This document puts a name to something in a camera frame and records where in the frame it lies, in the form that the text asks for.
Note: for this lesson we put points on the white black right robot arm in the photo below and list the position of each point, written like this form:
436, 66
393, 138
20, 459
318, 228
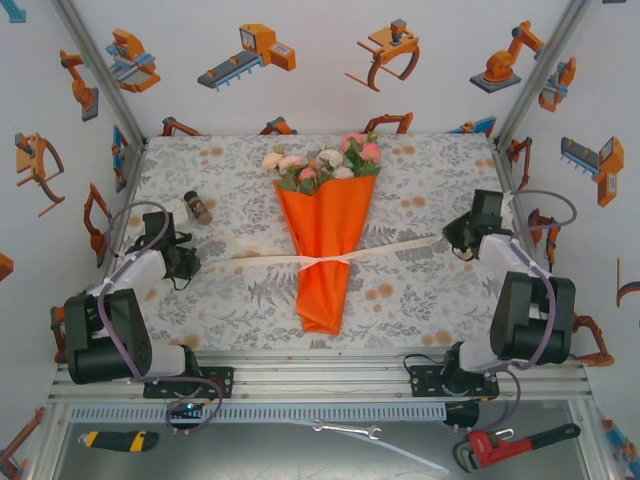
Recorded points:
530, 310

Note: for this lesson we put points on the silver open-end wrench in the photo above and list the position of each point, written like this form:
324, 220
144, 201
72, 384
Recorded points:
345, 428

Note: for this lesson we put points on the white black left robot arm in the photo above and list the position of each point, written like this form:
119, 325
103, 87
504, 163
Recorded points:
140, 272

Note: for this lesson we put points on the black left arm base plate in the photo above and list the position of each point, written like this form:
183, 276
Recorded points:
220, 382

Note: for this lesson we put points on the yellow black utility knife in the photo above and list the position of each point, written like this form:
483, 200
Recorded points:
120, 441

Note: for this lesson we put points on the small green-lit circuit board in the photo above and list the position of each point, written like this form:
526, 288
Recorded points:
186, 407

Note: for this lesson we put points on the aluminium corner post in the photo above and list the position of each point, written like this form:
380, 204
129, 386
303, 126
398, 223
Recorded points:
539, 75
102, 75

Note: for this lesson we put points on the brown spice jar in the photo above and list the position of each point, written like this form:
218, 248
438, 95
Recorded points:
199, 206

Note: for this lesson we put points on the orange wrapping paper sheet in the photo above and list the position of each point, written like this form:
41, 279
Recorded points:
325, 225

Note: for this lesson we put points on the pink white artificial flower bunch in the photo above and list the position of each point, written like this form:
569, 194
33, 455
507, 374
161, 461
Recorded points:
330, 157

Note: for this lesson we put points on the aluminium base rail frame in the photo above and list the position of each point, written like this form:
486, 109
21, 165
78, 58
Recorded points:
320, 385

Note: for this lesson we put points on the grey floral table mat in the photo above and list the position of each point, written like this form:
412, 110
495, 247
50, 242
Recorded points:
425, 165

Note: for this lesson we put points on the black mounting bracket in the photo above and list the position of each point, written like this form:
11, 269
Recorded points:
462, 414

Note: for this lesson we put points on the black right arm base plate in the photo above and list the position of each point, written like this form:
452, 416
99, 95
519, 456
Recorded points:
425, 382

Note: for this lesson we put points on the cream lace ribbon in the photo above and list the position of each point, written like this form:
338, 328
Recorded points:
400, 246

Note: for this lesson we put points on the aluminium side rail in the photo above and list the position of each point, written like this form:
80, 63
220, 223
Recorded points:
132, 175
506, 165

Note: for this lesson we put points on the red pipe wrench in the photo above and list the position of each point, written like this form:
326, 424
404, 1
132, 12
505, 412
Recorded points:
480, 445

